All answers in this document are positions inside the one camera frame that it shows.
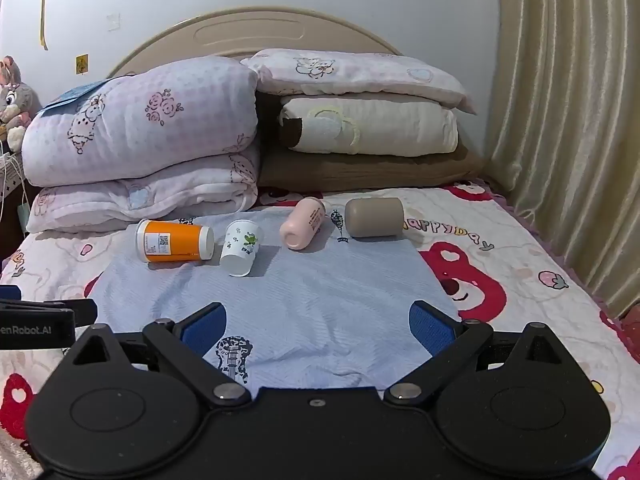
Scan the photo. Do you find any folded pink white quilt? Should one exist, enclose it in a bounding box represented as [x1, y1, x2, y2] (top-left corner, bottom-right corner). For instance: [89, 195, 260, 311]
[22, 56, 261, 234]

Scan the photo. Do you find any pink bottle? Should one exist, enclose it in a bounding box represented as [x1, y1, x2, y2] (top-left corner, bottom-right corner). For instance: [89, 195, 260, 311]
[279, 197, 326, 250]

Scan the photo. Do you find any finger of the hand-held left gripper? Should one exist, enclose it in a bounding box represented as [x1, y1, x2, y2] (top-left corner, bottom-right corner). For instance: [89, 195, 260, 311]
[0, 298, 98, 327]

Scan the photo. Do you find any cream pillow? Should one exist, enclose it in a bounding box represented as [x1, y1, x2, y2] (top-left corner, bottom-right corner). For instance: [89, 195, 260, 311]
[278, 95, 459, 156]

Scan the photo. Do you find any pink white pillow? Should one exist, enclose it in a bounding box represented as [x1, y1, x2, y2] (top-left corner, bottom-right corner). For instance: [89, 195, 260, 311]
[239, 48, 479, 114]

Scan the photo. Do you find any grey plush rabbit toy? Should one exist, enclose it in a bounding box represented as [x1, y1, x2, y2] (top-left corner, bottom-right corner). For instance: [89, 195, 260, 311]
[0, 55, 42, 155]

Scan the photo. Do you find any cream striped curtain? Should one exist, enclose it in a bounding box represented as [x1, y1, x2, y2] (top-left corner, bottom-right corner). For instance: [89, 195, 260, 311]
[484, 0, 640, 320]

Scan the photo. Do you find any yellow hanging ribbon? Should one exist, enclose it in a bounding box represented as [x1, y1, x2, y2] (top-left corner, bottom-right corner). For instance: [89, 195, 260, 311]
[39, 0, 52, 52]

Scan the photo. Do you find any beige bed headboard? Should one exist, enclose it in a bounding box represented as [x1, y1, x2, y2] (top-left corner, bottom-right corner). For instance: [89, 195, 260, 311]
[107, 7, 402, 80]

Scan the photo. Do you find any light blue cloth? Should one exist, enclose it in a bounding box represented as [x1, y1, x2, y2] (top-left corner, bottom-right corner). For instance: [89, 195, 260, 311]
[86, 208, 461, 392]

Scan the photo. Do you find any orange cup with white lid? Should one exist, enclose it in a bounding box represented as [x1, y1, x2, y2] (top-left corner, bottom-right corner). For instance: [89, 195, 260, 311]
[136, 219, 215, 264]

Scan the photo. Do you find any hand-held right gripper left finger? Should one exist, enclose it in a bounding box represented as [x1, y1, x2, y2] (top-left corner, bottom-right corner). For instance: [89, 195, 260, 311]
[62, 302, 252, 407]

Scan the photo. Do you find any white cable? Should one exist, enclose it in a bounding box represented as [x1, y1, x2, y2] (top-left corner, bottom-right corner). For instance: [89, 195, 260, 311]
[0, 147, 28, 221]

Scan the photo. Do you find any brown pillow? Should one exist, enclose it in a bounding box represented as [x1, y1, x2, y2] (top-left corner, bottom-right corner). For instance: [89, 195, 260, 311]
[257, 94, 489, 194]

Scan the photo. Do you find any taupe cup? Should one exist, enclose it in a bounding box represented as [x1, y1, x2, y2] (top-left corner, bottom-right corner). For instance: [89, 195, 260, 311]
[344, 197, 405, 239]

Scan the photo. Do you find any blue paper sheet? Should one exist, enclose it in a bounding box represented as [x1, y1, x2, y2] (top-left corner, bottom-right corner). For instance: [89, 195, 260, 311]
[41, 78, 109, 111]

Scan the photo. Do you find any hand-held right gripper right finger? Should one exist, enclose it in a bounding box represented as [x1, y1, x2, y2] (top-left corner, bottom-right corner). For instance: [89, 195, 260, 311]
[384, 301, 576, 406]

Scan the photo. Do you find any white floral paper cup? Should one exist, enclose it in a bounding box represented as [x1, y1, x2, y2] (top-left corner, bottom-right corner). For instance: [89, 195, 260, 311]
[219, 219, 265, 277]

